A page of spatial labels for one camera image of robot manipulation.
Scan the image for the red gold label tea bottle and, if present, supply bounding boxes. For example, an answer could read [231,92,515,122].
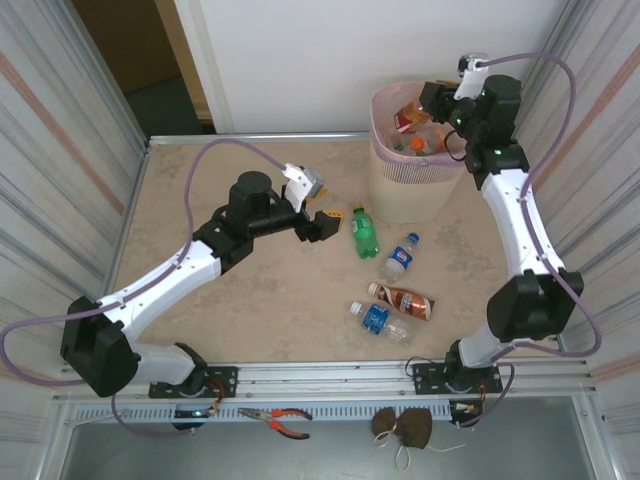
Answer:
[393,98,432,135]

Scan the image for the green soda bottle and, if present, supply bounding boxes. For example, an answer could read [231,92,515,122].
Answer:
[349,202,381,260]

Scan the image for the orange label orange cap bottle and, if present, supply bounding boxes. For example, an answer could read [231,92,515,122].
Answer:
[409,127,448,155]

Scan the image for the blue cap cola logo bottle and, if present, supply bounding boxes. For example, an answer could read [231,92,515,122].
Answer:
[379,232,421,283]

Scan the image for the blue label white cap bottle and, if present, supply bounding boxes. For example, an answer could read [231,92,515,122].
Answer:
[348,300,417,348]

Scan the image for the brown coffee drink bottle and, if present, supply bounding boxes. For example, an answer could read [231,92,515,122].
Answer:
[368,280,436,320]

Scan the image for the purple plastic bin liner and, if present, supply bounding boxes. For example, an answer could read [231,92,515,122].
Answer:
[369,79,471,171]

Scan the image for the beige ribbed waste bin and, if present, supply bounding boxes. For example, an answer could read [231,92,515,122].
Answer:
[368,79,471,225]

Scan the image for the small control board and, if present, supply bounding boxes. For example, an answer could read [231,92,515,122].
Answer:
[172,407,217,432]
[448,399,485,429]

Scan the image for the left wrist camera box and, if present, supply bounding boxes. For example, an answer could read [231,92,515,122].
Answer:
[281,162,327,215]

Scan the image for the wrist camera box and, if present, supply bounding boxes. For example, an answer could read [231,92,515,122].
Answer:
[452,51,490,101]
[281,162,327,215]

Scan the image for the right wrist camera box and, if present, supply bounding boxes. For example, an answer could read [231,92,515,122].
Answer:
[452,51,490,101]

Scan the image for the aluminium table edge rail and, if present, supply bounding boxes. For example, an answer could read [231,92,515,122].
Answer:
[147,131,375,147]

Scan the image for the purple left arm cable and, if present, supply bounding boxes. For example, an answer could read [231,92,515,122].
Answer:
[0,138,291,439]

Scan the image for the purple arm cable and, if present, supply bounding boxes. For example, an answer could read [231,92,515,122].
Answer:
[0,138,291,439]
[459,51,604,429]

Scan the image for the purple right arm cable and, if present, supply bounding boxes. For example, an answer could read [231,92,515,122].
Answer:
[459,51,604,429]

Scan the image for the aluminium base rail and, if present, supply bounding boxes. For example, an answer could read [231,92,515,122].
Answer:
[52,355,599,401]

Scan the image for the white door frame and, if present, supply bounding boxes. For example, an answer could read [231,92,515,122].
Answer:
[172,0,236,135]

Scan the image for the white slotted cable duct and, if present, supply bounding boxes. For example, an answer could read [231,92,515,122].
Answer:
[74,401,454,422]

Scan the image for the orange handled pliers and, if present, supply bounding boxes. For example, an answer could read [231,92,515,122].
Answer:
[237,406,314,441]

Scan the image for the brown cloth pouch with string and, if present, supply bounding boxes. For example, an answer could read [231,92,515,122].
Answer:
[370,406,466,472]

